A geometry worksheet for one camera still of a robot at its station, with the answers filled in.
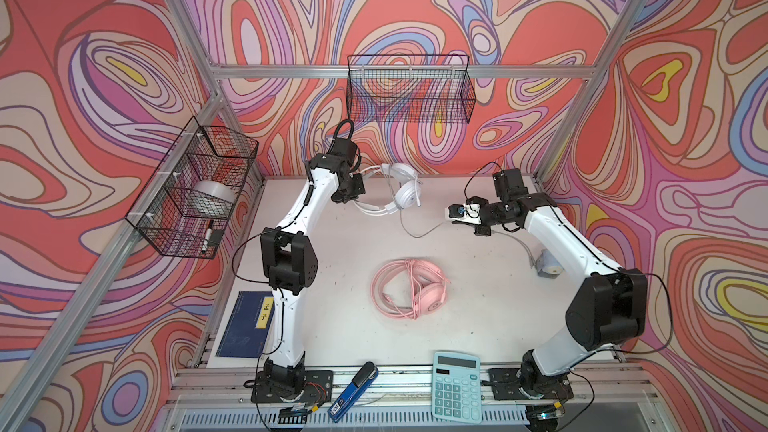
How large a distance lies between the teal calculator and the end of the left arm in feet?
1.60

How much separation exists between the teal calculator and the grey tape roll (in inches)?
26.0

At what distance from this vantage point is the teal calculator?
703 mm

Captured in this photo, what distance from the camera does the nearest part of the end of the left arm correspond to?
2.25ft

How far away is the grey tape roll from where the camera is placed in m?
0.71

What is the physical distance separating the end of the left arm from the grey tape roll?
26cm
